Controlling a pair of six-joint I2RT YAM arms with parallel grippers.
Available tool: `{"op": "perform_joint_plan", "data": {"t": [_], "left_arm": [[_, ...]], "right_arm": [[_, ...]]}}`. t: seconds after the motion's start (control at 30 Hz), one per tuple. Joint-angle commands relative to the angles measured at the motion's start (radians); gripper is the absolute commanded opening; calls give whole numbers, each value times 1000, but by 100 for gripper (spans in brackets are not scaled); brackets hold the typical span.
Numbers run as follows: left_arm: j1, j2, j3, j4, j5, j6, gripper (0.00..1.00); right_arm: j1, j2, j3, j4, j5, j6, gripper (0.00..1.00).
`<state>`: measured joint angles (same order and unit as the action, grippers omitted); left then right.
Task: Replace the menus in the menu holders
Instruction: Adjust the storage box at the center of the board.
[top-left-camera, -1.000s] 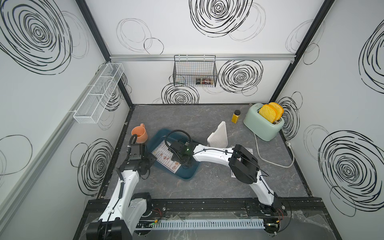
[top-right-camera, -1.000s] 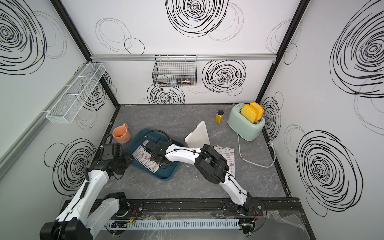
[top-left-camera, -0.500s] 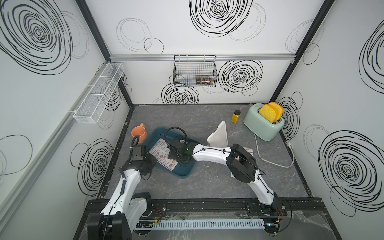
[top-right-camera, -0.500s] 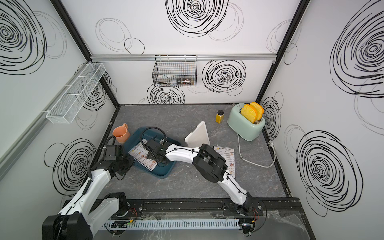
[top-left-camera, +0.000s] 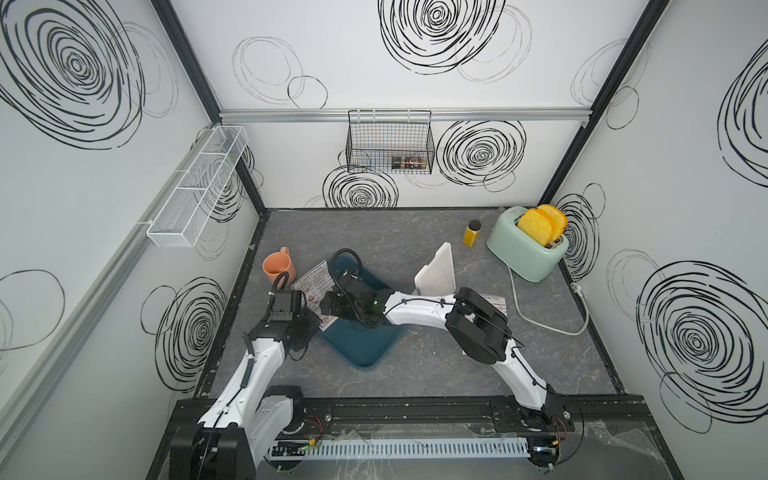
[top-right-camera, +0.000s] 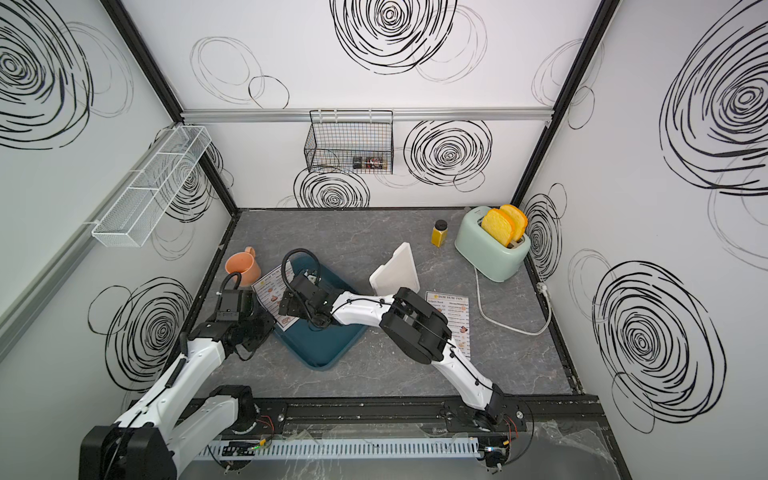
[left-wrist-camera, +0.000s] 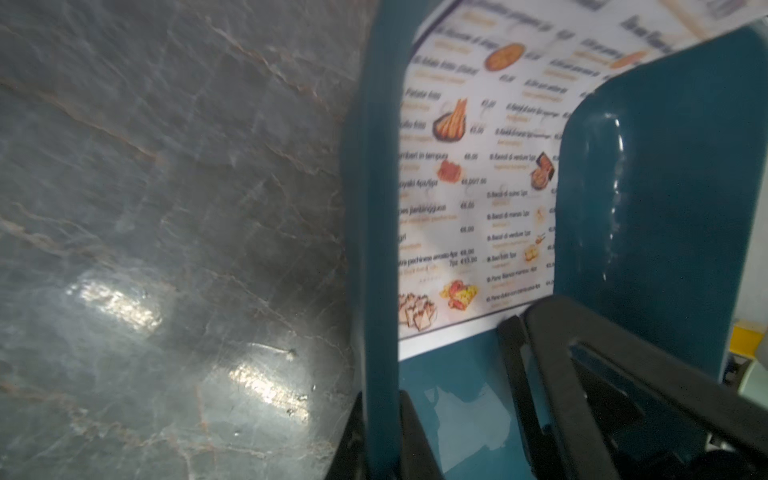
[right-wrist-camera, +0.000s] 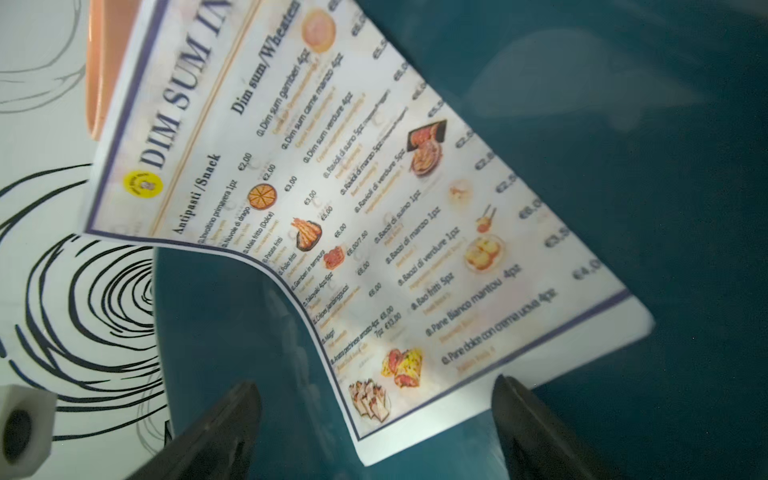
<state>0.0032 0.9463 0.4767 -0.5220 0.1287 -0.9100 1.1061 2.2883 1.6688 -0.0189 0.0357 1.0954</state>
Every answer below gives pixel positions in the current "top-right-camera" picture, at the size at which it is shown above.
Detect white slotted cable duct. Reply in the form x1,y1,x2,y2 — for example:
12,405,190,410
196,437,481,462

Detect orange mug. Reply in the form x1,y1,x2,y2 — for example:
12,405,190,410
225,247,262,287

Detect white mesh shelf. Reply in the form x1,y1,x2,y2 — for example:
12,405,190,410
91,125,212,247

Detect toast slice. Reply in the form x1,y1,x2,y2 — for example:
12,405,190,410
481,209,520,247
499,204,528,242

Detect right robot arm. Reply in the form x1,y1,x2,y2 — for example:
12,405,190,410
279,275,504,426

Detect mint green toaster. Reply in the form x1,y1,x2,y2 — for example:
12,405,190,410
454,206,532,283

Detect yellow spice jar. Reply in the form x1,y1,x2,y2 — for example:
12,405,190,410
431,219,448,248

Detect black wire basket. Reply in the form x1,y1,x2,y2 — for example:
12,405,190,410
303,109,395,175

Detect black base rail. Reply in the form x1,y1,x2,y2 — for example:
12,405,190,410
179,395,604,436

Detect front toast slice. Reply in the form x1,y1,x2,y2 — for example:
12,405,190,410
481,209,520,247

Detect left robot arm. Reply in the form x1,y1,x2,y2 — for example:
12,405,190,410
78,289,275,479

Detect old menu sheet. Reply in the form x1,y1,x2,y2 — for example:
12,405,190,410
425,291,471,359

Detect white toaster cable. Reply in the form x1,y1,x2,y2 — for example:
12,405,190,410
473,266,553,337

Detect white menu holder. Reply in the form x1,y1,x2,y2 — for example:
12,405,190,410
369,242,421,296

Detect teal plastic tray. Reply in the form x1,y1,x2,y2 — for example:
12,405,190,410
263,254,370,371

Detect new menu sheet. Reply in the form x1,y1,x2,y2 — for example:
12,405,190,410
251,266,298,331

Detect rear toast slice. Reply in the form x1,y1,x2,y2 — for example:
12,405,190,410
499,204,528,242

